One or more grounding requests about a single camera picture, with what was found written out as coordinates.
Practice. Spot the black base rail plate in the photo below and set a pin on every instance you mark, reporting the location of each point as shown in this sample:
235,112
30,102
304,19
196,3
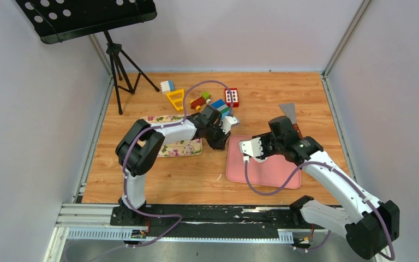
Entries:
213,221

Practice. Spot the blue green white brick stack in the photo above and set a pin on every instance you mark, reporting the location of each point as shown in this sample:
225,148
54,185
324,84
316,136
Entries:
221,106

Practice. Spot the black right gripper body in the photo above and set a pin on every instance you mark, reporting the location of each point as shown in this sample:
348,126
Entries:
270,146

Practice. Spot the yellow triangular toy frame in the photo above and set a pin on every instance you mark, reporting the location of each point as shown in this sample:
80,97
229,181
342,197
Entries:
176,99

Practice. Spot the white dough ball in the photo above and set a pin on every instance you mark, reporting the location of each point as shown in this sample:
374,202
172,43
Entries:
259,160

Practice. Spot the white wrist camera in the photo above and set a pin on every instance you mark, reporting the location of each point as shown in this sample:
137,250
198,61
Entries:
252,148
228,122

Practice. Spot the black perforated stand shelf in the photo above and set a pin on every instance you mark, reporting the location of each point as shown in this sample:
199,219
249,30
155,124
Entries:
59,21

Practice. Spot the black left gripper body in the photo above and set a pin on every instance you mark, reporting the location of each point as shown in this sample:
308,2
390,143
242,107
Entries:
216,137

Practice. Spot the pink rectangular tray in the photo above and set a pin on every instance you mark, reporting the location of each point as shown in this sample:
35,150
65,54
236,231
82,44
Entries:
273,172

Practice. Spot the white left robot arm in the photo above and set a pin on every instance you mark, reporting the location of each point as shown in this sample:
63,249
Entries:
138,150

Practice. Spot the red window toy brick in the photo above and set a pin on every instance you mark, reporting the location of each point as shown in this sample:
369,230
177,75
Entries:
231,98

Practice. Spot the floral rectangular tray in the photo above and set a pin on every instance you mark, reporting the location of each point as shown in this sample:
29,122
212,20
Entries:
178,148

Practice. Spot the white and blue toy block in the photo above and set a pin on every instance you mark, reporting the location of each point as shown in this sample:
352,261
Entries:
167,86

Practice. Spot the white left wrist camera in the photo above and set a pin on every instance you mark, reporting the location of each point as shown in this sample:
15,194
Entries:
228,122

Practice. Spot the red toy brick car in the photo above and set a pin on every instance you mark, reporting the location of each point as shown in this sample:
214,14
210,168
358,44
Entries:
197,104

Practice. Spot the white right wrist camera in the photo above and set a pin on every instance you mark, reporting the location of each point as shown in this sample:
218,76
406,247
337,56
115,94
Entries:
252,148

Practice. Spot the metal dough scraper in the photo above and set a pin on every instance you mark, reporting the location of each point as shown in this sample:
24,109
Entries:
289,110

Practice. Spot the black tripod stand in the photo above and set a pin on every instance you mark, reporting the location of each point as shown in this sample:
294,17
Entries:
121,79

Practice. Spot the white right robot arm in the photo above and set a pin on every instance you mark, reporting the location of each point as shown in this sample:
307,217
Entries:
369,225

